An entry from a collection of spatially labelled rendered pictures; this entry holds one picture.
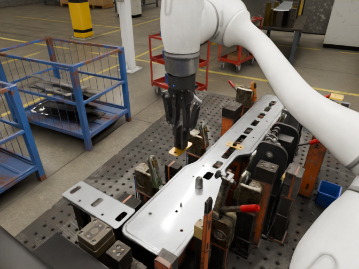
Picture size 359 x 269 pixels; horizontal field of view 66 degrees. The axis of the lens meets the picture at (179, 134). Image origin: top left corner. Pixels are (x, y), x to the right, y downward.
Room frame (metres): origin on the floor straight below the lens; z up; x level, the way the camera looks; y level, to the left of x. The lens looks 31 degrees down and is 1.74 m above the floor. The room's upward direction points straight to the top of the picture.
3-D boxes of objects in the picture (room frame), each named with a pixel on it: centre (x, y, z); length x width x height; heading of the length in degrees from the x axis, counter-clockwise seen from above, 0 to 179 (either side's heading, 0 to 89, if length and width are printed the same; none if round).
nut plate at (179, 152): (0.71, 0.00, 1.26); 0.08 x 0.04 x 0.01; 147
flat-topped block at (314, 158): (1.11, -0.67, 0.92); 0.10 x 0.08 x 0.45; 146
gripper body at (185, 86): (0.71, -0.01, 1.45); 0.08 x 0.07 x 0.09; 57
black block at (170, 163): (0.97, 0.03, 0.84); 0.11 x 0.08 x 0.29; 56
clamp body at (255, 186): (0.75, -0.26, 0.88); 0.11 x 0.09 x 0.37; 56
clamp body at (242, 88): (1.69, -0.43, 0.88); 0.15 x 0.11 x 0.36; 56
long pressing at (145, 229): (1.12, -0.27, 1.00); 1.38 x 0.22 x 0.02; 146
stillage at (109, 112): (3.10, 1.34, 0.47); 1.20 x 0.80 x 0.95; 64
